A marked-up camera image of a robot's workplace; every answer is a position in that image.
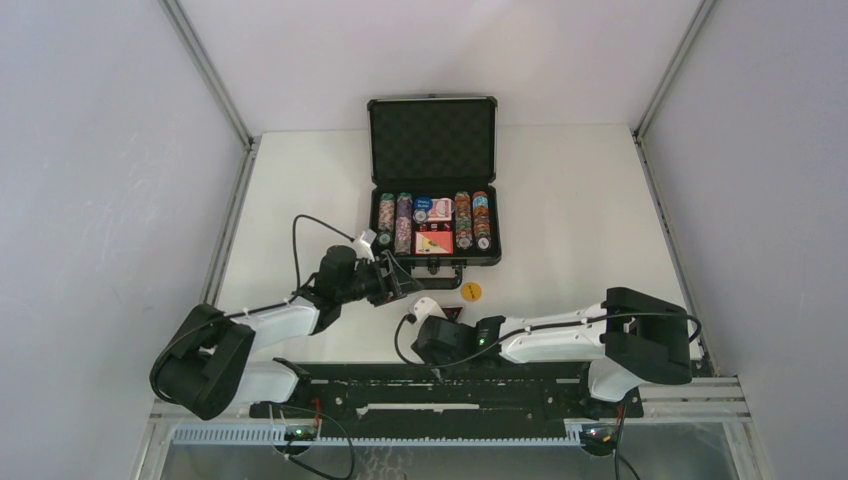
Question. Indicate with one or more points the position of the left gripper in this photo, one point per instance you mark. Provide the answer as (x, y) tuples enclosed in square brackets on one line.
[(395, 284)]

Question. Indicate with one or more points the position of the red card deck in case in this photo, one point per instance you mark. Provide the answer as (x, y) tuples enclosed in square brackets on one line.
[(442, 210)]

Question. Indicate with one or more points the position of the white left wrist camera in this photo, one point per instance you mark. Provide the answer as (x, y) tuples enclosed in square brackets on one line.
[(362, 245)]

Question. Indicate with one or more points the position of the left circuit board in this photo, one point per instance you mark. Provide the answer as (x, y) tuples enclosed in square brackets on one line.
[(299, 434)]

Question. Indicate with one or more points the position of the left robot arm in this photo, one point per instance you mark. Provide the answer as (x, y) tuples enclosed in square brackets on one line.
[(211, 361)]

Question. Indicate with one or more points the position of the far right chip row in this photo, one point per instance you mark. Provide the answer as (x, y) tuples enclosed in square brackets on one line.
[(482, 232)]

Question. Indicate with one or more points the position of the inner right chip row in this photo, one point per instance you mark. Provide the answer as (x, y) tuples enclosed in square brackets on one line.
[(463, 220)]

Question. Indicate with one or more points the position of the purple chip row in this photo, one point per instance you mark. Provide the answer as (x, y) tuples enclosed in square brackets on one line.
[(403, 224)]

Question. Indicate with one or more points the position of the red triangular dealer button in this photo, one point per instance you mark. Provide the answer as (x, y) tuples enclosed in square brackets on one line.
[(453, 314)]

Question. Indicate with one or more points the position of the black poker case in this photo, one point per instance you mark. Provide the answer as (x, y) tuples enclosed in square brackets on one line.
[(435, 146)]

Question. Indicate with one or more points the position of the right circuit board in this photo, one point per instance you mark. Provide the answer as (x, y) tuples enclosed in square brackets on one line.
[(598, 434)]

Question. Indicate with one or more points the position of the red playing card box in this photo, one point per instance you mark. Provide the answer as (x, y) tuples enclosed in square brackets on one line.
[(439, 243)]

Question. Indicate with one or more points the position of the black mounting base plate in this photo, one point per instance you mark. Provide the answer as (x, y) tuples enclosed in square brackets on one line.
[(398, 401)]

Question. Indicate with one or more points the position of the yellow round button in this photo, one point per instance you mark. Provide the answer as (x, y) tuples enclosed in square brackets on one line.
[(471, 292)]

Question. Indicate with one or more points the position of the far left chip row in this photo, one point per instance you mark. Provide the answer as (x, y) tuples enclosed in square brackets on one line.
[(386, 219)]

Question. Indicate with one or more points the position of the red dice in case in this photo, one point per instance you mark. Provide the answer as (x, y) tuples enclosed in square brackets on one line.
[(439, 226)]

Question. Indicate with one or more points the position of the circuit board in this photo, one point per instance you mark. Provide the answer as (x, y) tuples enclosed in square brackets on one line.
[(598, 434), (299, 434)]

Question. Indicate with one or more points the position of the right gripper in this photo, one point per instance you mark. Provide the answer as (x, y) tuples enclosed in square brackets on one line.
[(427, 355)]

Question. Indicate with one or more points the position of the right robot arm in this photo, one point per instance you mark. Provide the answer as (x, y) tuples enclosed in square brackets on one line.
[(625, 341)]

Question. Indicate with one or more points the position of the blue small blind button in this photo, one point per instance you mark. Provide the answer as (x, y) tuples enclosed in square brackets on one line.
[(421, 209)]

